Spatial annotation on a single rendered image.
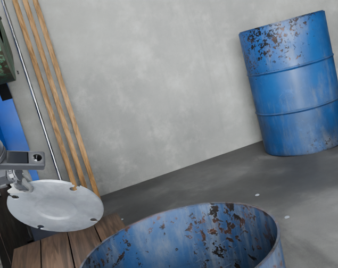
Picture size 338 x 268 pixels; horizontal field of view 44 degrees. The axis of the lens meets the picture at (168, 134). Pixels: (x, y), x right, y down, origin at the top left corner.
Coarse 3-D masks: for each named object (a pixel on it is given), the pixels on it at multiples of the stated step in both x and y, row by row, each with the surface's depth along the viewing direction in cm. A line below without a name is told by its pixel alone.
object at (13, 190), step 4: (24, 180) 115; (12, 184) 113; (24, 184) 114; (28, 184) 117; (12, 188) 115; (28, 188) 116; (32, 188) 119; (12, 192) 117; (16, 192) 117; (28, 192) 118
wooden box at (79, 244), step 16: (96, 224) 149; (112, 224) 145; (48, 240) 146; (64, 240) 142; (80, 240) 138; (96, 240) 135; (16, 256) 139; (32, 256) 136; (48, 256) 132; (64, 256) 129; (80, 256) 126
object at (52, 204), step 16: (32, 192) 122; (48, 192) 122; (64, 192) 123; (80, 192) 123; (16, 208) 128; (32, 208) 129; (48, 208) 130; (64, 208) 130; (80, 208) 129; (96, 208) 130; (32, 224) 136; (48, 224) 136; (64, 224) 136; (80, 224) 137
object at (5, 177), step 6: (0, 156) 103; (0, 162) 103; (0, 174) 108; (6, 174) 108; (12, 174) 108; (18, 174) 110; (0, 180) 108; (6, 180) 110; (12, 180) 109; (18, 180) 110; (0, 186) 111; (6, 186) 112
